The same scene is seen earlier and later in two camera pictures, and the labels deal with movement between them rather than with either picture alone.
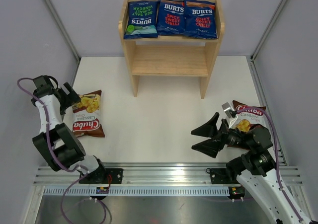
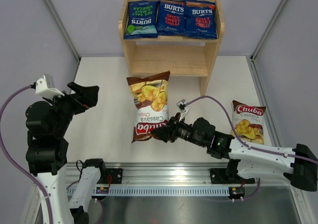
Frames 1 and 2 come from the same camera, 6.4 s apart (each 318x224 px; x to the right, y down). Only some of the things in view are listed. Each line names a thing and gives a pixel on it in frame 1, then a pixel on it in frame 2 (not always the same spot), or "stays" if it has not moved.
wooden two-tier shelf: x=168 y=56 stays
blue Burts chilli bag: x=199 y=19 stays
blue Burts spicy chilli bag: x=171 y=17 stays
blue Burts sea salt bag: x=141 y=21 stays
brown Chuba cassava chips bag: x=86 y=116 -> x=150 y=96
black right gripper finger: x=211 y=146 -> x=161 y=133
